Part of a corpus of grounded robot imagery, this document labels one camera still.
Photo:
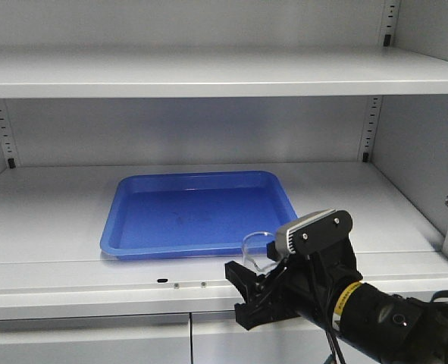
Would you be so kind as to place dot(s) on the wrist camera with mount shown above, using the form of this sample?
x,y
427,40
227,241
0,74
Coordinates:
x,y
310,233

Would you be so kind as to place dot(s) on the grey metal shelf cabinet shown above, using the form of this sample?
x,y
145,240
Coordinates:
x,y
346,102

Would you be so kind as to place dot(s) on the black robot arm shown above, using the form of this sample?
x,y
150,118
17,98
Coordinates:
x,y
389,328

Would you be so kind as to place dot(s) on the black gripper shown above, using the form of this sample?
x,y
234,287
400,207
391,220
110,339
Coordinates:
x,y
297,286

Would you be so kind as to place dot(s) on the clear glass beaker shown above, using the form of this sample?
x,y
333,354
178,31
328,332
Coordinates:
x,y
254,252

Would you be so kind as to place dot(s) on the blue plastic tray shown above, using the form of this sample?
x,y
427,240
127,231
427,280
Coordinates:
x,y
167,216

